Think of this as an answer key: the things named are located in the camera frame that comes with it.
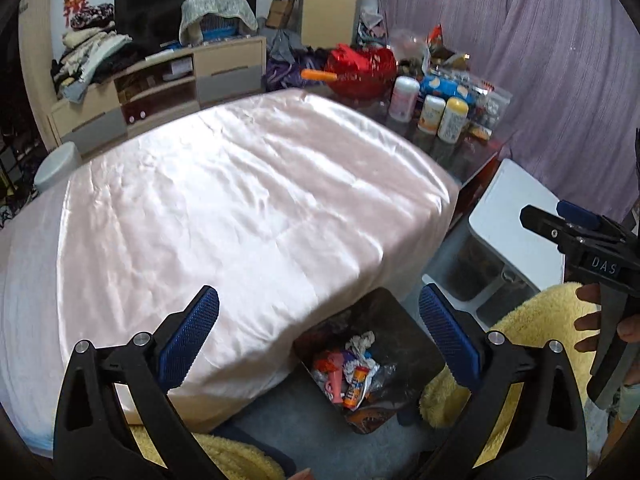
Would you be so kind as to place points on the white bottle orange label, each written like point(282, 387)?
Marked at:
point(431, 115)

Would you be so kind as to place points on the person's right hand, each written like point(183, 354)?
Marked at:
point(587, 322)

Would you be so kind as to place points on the pile of clothes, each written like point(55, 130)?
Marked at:
point(87, 55)

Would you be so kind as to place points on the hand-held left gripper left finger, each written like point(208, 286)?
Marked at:
point(187, 340)

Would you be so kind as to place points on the red toy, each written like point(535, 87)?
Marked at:
point(350, 57)

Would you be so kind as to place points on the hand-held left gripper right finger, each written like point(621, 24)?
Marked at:
point(450, 340)

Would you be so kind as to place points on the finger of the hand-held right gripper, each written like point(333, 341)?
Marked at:
point(580, 215)
point(547, 230)

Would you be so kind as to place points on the blue snack packet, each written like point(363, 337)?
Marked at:
point(445, 86)

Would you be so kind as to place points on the white tissue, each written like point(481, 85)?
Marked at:
point(361, 344)

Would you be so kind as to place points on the cloth covered cage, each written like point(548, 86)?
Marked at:
point(217, 10)

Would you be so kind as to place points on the black trash bin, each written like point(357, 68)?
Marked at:
point(400, 330)

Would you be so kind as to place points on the white round stool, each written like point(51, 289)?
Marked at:
point(57, 165)

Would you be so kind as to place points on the black television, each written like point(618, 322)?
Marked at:
point(150, 5)

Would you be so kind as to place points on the dark purple bag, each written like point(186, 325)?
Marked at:
point(285, 70)

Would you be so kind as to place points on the pink satin tablecloth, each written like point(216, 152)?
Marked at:
point(225, 210)

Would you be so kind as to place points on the cardboard box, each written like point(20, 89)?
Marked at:
point(282, 5)

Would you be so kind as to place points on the wooden tv cabinet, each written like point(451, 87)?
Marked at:
point(225, 67)

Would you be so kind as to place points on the red basket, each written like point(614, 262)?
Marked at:
point(362, 77)

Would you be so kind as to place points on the wooden door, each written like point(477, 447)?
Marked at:
point(330, 10)

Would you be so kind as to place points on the purple curtain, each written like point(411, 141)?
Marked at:
point(550, 60)

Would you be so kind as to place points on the white plastic stool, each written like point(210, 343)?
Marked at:
point(510, 200)

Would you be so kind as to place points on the white bottle pink label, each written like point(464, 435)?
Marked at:
point(404, 100)

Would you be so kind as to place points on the yellow capped bottle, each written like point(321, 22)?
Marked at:
point(452, 120)

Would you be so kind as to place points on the orange tablet tube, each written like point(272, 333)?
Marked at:
point(356, 385)

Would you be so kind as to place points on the pink round cap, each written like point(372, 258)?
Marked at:
point(332, 375)

